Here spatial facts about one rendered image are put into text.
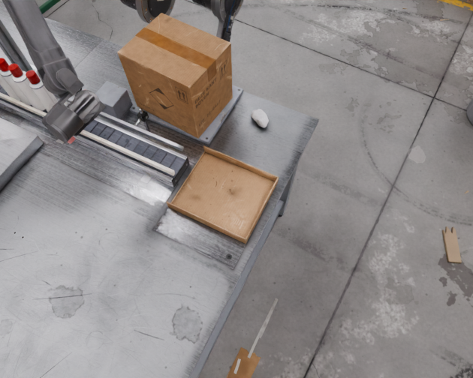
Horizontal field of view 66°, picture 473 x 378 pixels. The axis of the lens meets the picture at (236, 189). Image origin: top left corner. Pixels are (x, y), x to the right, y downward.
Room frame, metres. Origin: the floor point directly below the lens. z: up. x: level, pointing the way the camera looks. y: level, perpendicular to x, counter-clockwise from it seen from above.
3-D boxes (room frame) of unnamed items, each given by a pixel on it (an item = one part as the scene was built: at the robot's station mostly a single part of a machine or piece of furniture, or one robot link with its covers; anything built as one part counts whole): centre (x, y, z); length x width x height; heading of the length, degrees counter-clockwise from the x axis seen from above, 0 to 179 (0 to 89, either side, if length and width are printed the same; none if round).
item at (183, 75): (1.00, 0.20, 0.99); 0.30 x 0.24 x 0.27; 57
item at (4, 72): (0.99, 0.80, 0.98); 0.05 x 0.05 x 0.20
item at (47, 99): (0.93, 0.68, 0.98); 0.05 x 0.05 x 0.20
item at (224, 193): (0.59, 0.04, 0.85); 0.30 x 0.26 x 0.04; 62
